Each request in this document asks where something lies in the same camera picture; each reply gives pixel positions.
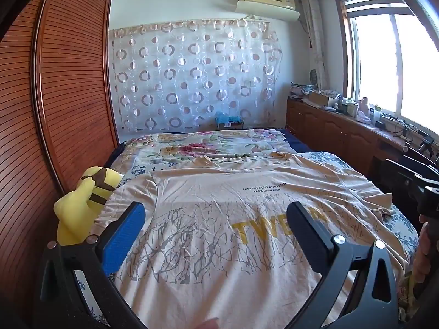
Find navy blue blanket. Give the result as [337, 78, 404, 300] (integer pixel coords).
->
[274, 128, 313, 154]

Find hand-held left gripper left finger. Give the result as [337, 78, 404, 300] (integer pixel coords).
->
[34, 200, 148, 329]

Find bed with floral sheet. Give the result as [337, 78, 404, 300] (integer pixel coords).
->
[74, 151, 421, 329]

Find beige printed T-shirt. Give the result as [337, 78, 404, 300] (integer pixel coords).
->
[94, 151, 410, 329]

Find person's right hand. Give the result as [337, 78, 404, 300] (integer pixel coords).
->
[412, 217, 433, 283]

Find floral quilt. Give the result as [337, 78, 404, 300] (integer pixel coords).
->
[122, 128, 292, 172]

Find cardboard box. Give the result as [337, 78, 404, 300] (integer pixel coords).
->
[309, 91, 339, 108]

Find yellow plush toy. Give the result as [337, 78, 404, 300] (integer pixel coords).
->
[54, 166, 124, 246]

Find sheer circle-patterned curtain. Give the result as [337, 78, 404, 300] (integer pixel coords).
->
[109, 19, 283, 135]

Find teal box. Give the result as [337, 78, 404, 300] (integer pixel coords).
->
[215, 112, 243, 129]

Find white patterned window curtain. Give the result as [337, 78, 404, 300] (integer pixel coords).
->
[300, 0, 327, 89]

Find white plastic container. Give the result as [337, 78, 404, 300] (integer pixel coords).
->
[356, 97, 372, 124]

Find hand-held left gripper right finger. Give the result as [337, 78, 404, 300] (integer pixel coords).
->
[286, 202, 403, 329]

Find wooden-framed window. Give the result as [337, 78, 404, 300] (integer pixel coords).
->
[334, 0, 439, 134]

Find long wooden cabinet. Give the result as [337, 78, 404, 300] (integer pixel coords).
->
[286, 98, 439, 179]

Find pile of papers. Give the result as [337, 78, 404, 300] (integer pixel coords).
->
[290, 82, 342, 103]

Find wall air conditioner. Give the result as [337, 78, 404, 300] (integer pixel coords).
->
[236, 0, 300, 21]

